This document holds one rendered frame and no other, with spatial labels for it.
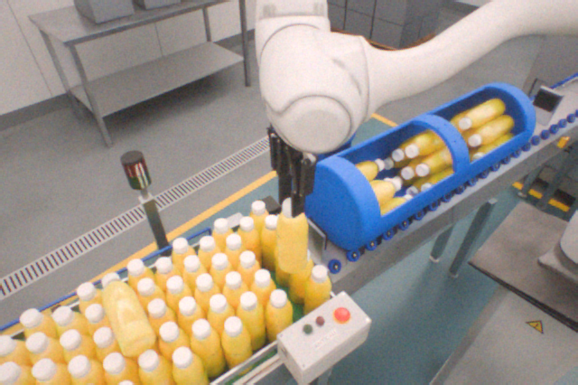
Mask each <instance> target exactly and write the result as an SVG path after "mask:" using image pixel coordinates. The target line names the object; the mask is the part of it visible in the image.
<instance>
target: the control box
mask: <svg viewBox="0 0 578 385"><path fill-rule="evenodd" d="M338 307H345V308H346V309H348V311H349V312H350V317H349V319H348V320H347V321H344V322H342V321H339V320H337V319H336V318H335V316H334V312H335V310H336V309H337V308H338ZM319 315H321V316H323V317H324V318H325V323H324V324H323V325H319V324H317V323H315V318H316V317H317V316H319ZM305 324H310V325H311V327H312V333H310V334H306V333H304V331H303V328H304V325H305ZM370 325H371V319H370V318H369V317H368V316H367V315H366V314H365V313H364V312H363V311H362V310H361V309H360V308H359V306H358V305H357V304H356V303H355V302H354V301H353V300H352V299H350V298H349V297H348V296H347V295H346V294H345V293H344V292H341V293H340V294H338V295H337V296H335V297H334V298H333V299H331V300H330V301H328V302H327V303H325V304H324V305H322V306H320V307H319V308H316V309H315V310H313V311H312V312H310V313H309V314H308V315H306V316H305V317H303V318H302V319H300V320H299V321H297V322H296V323H294V325H292V326H291V327H289V328H288V329H286V330H285V331H282V332H281V333H280V334H278V335H277V336H276V339H277V354H278V356H279V357H280V359H281V360H282V362H284V363H285V365H286V366H287V368H288V369H289V371H290V372H291V373H292V374H293V376H294V377H295V379H296V380H297V381H298V383H299V384H300V385H307V384H308V383H309V382H310V381H312V380H313V379H315V378H316V377H317V376H319V375H320V374H321V373H324V372H325V371H327V370H328V369H329V368H330V367H331V366H332V365H333V364H335V363H336V362H338V361H339V360H340V359H342V358H343V357H344V356H346V355H347V354H348V353H350V352H351V351H352V350H354V349H355V348H356V347H358V346H360V345H361V344H363V343H364V342H365V341H366V340H367V336H368V330H369V327H370ZM333 331H334V332H333ZM332 333H333V334H332ZM336 333H337V334H336ZM334 334H335V335H334ZM330 335H331V337H330ZM333 335H334V336H333ZM326 336H327V337H326ZM326 338H327V339H330V340H327V339H326ZM322 339H323V340H322ZM321 342H322V343H323V344H322V343H321ZM318 344H319V345H320V346H319V345H318ZM315 345H316V346H318V347H316V346H315ZM312 346H313V347H312ZM315 347H316V349H315Z"/></svg>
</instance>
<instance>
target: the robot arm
mask: <svg viewBox="0 0 578 385"><path fill-rule="evenodd" d="M541 34H547V35H564V36H573V37H578V0H494V1H492V2H490V3H488V4H486V5H484V6H483V7H481V8H480V9H478V10H477V11H475V12H473V13H472V14H470V15H468V16H467V17H465V18H464V19H462V20H461V21H459V22H458V23H456V24H454V25H453V26H451V27H449V28H448V29H446V30H445V31H443V32H442V33H440V34H438V35H437V36H435V37H434V38H433V39H432V40H430V41H428V42H425V43H423V44H421V45H419V46H416V47H414V48H410V49H405V50H399V51H383V50H379V49H376V48H374V47H372V46H371V45H370V44H369V43H368V42H367V41H366V40H365V39H364V37H362V36H352V35H346V34H339V33H331V23H330V21H329V19H328V4H327V0H257V2H256V56H257V61H258V65H259V68H260V69H259V84H260V91H261V96H262V100H263V103H264V107H265V110H266V114H267V116H268V118H269V121H270V127H267V128H266V131H267V134H268V138H269V148H270V159H271V168H272V170H273V171H276V176H277V177H278V203H279V204H280V205H281V204H283V201H284V200H286V199H288V198H291V213H292V217H293V218H295V217H297V216H299V215H301V214H303V212H304V204H305V196H307V195H309V194H311V193H312V191H314V182H315V174H316V165H317V164H318V162H319V160H320V158H319V156H317V155H323V153H325V154H328V152H330V151H333V150H335V149H337V148H339V147H340V146H342V145H343V144H344V143H345V142H347V141H349V139H350V138H351V137H352V136H353V134H354V133H355V132H356V130H357V129H358V127H359V124H362V123H366V122H368V121H369V119H370V117H371V116H372V113H373V112H374V111H375V110H376V109H377V108H378V107H380V106H381V105H383V104H386V103H388V102H391V101H395V100H398V99H403V98H406V97H409V96H413V95H415V94H418V93H420V92H423V91H425V90H428V89H430V88H432V87H434V86H436V85H438V84H440V83H442V82H445V81H446V80H448V79H449V78H451V77H452V76H454V75H455V74H457V73H458V72H460V71H461V70H463V69H465V68H466V67H468V66H469V65H471V64H472V63H474V62H475V61H476V60H478V59H479V58H481V57H482V56H484V55H485V54H487V53H488V52H490V51H491V50H493V49H494V48H496V47H497V46H499V45H500V44H502V43H503V42H506V41H508V40H510V39H514V38H517V37H521V36H529V35H541ZM276 162H277V164H276ZM290 166H291V167H292V172H291V169H290ZM290 173H292V174H290ZM293 182H294V190H293ZM536 262H537V264H538V265H539V266H541V267H543V268H548V269H550V270H552V271H554V272H555V273H556V274H558V275H560V276H562V277H563V278H565V279H567V280H569V281H570V282H572V283H574V284H576V285H577V286H578V209H577V211H576V212H575V214H574V215H573V217H572V218H571V220H570V221H569V223H568V225H567V227H566V230H565V232H563V233H561V235H560V236H559V240H558V241H557V242H556V243H555V244H554V246H553V247H552V248H550V249H549V250H548V251H547V252H546V253H545V254H544V255H542V256H540V257H539V258H538V259H537V261H536Z"/></svg>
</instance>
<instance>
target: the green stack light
mask: <svg viewBox="0 0 578 385"><path fill-rule="evenodd" d="M126 179H127V181H128V184H129V187H130V188H131V189H133V190H138V191H139V190H143V189H146V188H147V187H149V186H150V185H151V183H152V178H151V175H150V173H149V169H147V171H146V172H145V173H144V174H142V175H139V176H128V175H126Z"/></svg>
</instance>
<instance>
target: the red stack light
mask: <svg viewBox="0 0 578 385"><path fill-rule="evenodd" d="M121 165H122V167H123V170H124V172H125V174H126V175H128V176H139V175H142V174H144V173H145V172H146V171H147V169H148V167H147V163H146V161H145V157H144V159H143V161H142V162H140V163H139V164H135V165H124V164H121Z"/></svg>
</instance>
